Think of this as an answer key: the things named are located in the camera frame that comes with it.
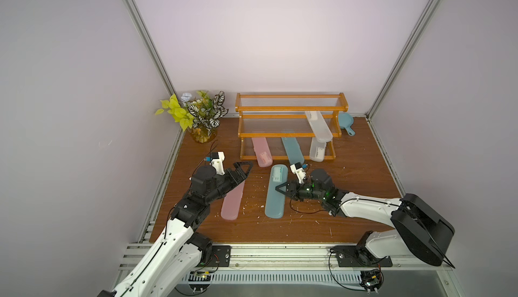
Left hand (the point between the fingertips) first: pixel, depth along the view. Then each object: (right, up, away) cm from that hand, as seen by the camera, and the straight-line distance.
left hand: (249, 169), depth 71 cm
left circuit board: (-18, -39, 0) cm, 43 cm away
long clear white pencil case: (+32, +16, +22) cm, 42 cm away
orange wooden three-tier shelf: (+19, +18, +34) cm, 43 cm away
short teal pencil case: (+20, +4, +30) cm, 36 cm away
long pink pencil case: (-10, -19, +20) cm, 30 cm away
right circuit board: (+44, -39, -2) cm, 59 cm away
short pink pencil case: (+4, +3, +29) cm, 30 cm away
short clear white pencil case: (+32, +4, +29) cm, 43 cm away
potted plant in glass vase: (-24, +21, +16) cm, 35 cm away
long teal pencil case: (+10, -14, +7) cm, 19 cm away
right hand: (+10, -9, +6) cm, 15 cm away
